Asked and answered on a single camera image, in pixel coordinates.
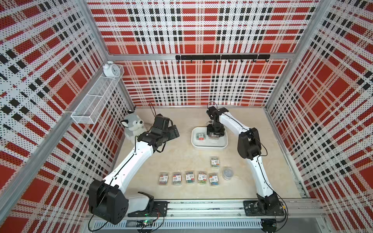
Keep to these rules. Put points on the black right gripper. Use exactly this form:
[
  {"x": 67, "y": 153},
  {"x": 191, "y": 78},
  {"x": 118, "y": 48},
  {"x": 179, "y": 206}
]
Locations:
[{"x": 220, "y": 132}]

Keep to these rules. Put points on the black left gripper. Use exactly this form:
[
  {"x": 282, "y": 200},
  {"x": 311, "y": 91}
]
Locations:
[{"x": 173, "y": 132}]

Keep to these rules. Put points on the white plastic storage box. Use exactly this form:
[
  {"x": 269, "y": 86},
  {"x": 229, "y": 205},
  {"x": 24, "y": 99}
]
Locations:
[{"x": 208, "y": 144}]

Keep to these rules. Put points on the round clear paper clip box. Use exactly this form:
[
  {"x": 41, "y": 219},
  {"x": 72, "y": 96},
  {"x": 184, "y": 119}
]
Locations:
[{"x": 227, "y": 173}]

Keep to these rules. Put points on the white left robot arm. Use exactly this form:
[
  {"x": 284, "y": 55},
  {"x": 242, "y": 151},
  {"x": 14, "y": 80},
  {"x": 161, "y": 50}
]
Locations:
[{"x": 107, "y": 198}]

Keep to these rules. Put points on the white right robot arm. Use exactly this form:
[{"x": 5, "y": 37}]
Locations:
[{"x": 249, "y": 148}]

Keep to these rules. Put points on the grey white husky plush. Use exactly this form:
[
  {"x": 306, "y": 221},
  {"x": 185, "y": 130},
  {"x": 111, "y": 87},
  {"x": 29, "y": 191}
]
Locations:
[{"x": 134, "y": 126}]

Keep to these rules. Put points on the white alarm clock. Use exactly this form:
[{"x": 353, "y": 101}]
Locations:
[{"x": 111, "y": 70}]

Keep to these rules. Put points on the black wall hook rail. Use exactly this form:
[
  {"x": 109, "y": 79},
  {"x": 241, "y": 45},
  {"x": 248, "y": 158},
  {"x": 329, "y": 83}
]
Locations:
[{"x": 217, "y": 57}]

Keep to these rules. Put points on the white wire mesh shelf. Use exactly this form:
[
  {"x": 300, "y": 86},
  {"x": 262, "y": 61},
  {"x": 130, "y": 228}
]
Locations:
[{"x": 90, "y": 108}]

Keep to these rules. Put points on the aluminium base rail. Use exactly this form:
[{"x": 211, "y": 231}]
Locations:
[{"x": 234, "y": 208}]

